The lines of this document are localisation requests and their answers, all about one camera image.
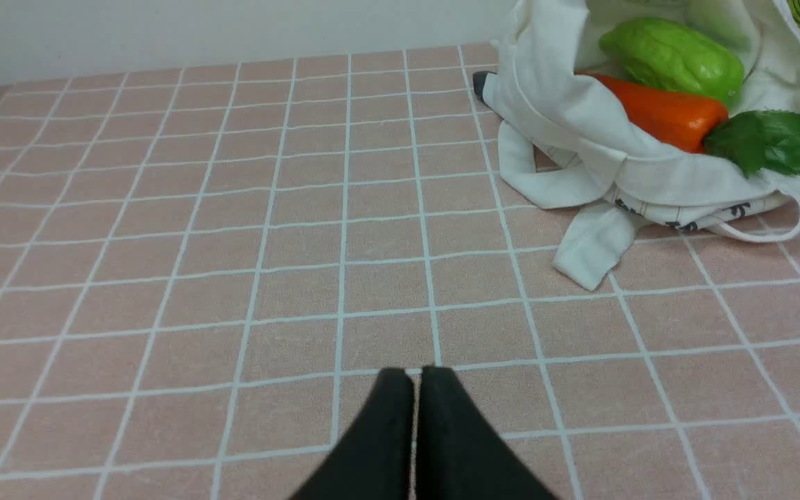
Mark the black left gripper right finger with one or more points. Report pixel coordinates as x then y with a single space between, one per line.
459 455

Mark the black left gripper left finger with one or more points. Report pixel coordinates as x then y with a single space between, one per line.
372 459

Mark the white cloth tote bag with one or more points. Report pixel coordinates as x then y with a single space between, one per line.
565 141

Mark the orange carrot with green leaves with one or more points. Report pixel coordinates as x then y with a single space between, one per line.
752 140

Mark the pink grid tablecloth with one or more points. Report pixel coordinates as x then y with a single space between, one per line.
203 269

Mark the green chayote squash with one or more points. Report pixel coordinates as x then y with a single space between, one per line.
668 55

